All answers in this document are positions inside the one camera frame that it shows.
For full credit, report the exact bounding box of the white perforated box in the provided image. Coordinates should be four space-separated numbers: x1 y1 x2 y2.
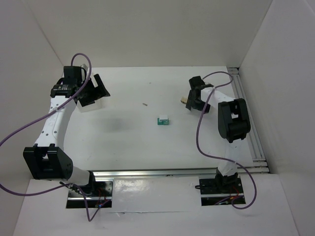
77 99 102 113

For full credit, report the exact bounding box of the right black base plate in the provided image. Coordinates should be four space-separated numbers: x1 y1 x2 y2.
195 178 246 207

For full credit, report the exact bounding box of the aluminium rail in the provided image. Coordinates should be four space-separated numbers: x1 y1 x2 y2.
38 168 270 179
227 67 269 173

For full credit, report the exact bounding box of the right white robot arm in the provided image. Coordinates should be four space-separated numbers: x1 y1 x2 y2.
186 76 251 189

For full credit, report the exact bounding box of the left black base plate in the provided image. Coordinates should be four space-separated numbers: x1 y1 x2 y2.
66 180 113 209

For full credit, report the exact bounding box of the right side aluminium rail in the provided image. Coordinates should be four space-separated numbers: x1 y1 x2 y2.
227 67 269 173

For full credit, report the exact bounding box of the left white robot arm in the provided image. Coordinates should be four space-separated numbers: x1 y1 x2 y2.
23 64 110 196

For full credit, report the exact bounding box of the light green G block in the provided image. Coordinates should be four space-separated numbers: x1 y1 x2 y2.
163 119 170 125

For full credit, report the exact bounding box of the front aluminium rail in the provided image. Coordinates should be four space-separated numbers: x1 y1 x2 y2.
38 168 270 179

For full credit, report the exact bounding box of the beige wood block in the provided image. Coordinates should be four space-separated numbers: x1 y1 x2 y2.
181 97 188 104

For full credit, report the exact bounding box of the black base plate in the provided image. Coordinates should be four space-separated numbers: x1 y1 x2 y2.
195 178 246 207
66 180 113 209

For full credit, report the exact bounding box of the dark green H block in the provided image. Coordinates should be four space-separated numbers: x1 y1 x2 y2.
157 118 164 125

